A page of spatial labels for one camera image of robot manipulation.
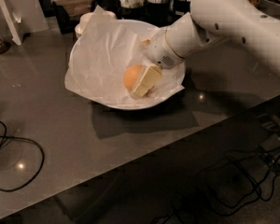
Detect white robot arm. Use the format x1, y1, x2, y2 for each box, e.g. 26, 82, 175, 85
145, 0, 280, 79

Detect black cable on table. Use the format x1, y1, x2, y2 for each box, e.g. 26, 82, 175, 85
0, 117, 46, 193

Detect white slanted board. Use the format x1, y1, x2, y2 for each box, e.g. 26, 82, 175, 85
0, 0, 23, 46

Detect orange fruit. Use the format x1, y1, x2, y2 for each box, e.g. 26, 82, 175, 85
123, 64, 143, 91

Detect white paper liner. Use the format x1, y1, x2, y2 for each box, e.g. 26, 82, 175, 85
64, 5, 185, 106

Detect black cables on floor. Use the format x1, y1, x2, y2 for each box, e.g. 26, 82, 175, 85
150, 115, 280, 224

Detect black wooden tray holder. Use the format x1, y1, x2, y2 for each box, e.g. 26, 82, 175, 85
50, 0, 95, 34

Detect white bowl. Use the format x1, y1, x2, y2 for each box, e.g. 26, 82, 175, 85
68, 19, 187, 111

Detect black cup with napkins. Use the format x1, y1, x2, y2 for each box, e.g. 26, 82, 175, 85
119, 0, 146, 20

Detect black cup with sticks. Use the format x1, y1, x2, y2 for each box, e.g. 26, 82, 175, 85
146, 0, 170, 27

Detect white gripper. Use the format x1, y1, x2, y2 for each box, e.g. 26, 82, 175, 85
128, 13, 204, 99

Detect black cup with packets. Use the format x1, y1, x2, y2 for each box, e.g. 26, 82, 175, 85
172, 0, 197, 21

